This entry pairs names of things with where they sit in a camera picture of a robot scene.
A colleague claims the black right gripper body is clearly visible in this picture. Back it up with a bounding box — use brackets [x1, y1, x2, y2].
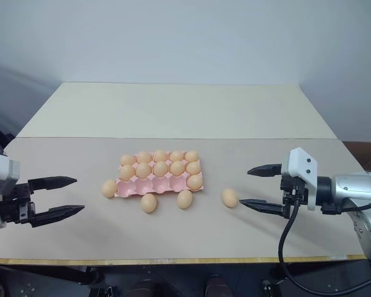
[279, 173, 309, 220]

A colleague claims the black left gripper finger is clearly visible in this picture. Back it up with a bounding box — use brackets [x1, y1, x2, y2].
[33, 204, 85, 228]
[28, 176, 79, 196]

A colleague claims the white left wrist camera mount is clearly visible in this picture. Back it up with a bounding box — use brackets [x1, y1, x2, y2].
[0, 154, 21, 230]

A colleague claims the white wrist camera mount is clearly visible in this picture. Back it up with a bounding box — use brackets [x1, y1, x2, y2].
[0, 154, 21, 230]
[280, 147, 320, 212]

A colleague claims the pink egg tray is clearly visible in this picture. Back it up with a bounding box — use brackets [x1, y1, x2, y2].
[114, 150, 205, 198]

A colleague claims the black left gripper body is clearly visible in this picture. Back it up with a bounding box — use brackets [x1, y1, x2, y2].
[0, 181, 37, 229]

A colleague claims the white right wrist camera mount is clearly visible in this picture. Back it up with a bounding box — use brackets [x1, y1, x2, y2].
[280, 147, 320, 212]

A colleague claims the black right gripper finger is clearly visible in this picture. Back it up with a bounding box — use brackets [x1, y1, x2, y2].
[247, 163, 284, 178]
[239, 198, 286, 218]

